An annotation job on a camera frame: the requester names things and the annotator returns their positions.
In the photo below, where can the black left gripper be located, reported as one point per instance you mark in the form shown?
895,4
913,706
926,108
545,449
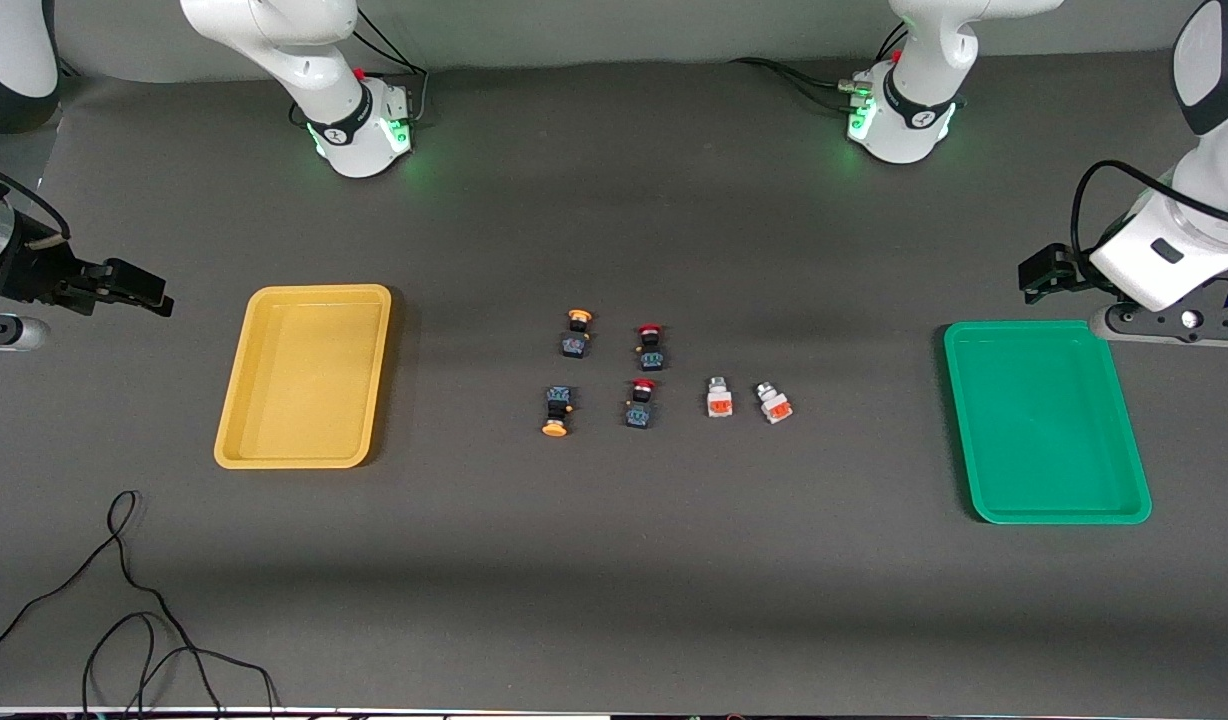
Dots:
1062,272

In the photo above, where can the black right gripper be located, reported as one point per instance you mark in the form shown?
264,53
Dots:
40,276

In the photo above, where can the white orange button switch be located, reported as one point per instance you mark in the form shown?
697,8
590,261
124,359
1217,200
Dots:
718,403
776,407

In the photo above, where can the yellow push button switch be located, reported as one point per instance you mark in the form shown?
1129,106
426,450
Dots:
557,400
574,345

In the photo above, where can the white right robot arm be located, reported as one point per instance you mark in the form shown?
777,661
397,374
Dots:
274,30

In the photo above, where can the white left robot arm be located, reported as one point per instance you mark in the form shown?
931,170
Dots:
1214,180

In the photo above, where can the green plastic tray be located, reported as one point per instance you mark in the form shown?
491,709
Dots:
1044,430

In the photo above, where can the yellow plastic tray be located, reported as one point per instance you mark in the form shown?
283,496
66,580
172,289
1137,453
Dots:
304,400

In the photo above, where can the dark grey table mat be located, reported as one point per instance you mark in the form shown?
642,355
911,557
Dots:
614,600

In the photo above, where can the red push button switch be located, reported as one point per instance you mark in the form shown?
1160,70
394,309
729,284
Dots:
640,412
651,358

